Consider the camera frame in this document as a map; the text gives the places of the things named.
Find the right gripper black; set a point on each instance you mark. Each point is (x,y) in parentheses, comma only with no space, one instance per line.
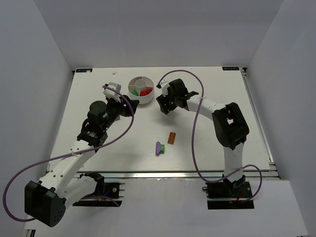
(165,103)

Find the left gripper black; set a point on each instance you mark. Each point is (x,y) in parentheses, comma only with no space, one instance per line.
(124,106)

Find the purple green lego piece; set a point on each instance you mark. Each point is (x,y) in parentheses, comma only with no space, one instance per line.
(160,148)

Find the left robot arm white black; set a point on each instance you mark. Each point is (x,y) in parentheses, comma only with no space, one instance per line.
(47,199)

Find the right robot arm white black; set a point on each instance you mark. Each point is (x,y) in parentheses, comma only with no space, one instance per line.
(230,127)

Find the white round divided container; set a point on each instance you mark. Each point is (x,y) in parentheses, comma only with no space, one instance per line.
(139,84)

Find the orange flat lego plate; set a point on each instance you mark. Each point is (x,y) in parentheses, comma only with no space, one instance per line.
(171,138)

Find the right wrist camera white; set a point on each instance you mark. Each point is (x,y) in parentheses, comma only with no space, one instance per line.
(163,85)

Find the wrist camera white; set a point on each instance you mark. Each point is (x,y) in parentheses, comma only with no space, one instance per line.
(163,85)
(111,91)

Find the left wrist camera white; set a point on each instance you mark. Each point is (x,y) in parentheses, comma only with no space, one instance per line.
(111,91)

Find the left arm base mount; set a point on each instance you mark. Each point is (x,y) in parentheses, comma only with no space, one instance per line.
(107,193)

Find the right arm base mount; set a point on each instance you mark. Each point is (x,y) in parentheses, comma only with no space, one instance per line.
(219,197)

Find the aluminium table frame rail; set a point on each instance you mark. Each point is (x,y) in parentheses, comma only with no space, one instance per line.
(259,125)

